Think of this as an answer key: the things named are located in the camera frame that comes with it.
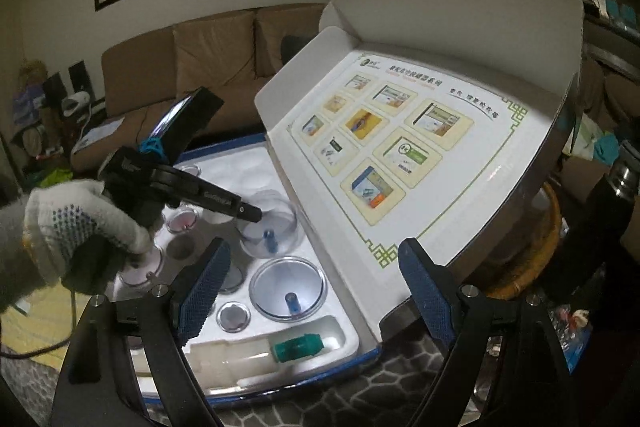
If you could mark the large clear cupping cup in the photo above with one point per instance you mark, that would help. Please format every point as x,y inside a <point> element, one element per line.
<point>287,284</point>
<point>272,229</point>

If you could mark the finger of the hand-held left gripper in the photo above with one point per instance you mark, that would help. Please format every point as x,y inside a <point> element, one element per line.
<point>235,206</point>

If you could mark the black thermos flask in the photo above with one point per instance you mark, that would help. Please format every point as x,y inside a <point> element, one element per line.
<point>615,202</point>

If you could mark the white small appliance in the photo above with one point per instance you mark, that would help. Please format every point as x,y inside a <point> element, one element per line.
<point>75,103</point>

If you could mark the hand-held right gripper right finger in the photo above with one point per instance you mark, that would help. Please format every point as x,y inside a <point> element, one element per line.
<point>425,292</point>

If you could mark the clear plastic packaging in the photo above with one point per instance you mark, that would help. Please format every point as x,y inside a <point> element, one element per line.
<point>575,324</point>

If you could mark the person's left hand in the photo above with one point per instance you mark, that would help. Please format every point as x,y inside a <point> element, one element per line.
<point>65,227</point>

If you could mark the white paper sheet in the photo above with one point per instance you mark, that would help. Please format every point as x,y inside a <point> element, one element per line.
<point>97,133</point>

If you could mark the small clear cupping cup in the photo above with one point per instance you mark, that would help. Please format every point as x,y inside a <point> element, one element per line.
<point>182,222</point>
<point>233,316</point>
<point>142,269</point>

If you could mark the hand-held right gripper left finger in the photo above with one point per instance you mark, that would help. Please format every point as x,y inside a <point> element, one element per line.
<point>200,292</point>

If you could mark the yellow checked cloth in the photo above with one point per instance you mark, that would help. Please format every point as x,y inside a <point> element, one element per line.
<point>35,332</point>

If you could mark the white cupping set box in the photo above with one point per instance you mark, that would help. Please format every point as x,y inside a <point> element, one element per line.
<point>450,82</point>

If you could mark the round wicker tray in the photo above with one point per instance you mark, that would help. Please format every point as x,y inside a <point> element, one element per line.
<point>530,252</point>

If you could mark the neon green cloth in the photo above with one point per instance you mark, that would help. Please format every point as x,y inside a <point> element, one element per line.
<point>55,177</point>

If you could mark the brown sofa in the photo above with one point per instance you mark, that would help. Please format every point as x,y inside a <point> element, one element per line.
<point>215,52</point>

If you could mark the green and white suction pump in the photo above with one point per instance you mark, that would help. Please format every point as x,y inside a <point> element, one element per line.
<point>295,347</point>

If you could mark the grey patterned tablecloth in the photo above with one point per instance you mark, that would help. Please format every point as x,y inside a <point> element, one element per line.
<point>350,389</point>

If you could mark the dark cushion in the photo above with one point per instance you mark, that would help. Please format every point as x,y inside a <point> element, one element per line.
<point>295,46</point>

